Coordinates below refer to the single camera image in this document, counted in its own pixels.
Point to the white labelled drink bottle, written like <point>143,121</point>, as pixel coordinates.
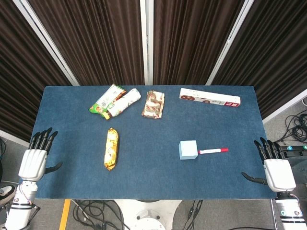
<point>127,100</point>

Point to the red capped white marker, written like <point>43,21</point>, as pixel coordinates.
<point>211,151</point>

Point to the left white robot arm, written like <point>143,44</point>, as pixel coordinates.
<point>20,206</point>

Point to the black power strip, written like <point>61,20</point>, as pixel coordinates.
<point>297,150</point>

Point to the brown folding screen panel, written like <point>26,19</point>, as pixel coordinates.
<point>96,40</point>
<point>192,40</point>
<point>16,72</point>
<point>275,60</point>

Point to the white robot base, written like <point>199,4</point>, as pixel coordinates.
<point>148,213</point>

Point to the green snack bag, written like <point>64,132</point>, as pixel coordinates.
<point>104,100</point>

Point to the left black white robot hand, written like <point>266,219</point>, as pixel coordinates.
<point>32,165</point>

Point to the long white baking paper box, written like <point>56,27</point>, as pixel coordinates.
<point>208,97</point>

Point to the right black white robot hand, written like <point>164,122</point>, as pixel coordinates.
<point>279,175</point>

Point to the yellow floor tape strip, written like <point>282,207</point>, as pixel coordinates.
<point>64,214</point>

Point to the light blue cube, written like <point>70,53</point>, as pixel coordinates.
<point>188,149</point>

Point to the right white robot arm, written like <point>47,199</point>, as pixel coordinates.
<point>289,210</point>

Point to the brown white snack pack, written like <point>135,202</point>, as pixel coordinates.
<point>153,105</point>

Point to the yellow gold snack pack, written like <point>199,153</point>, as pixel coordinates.
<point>112,149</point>

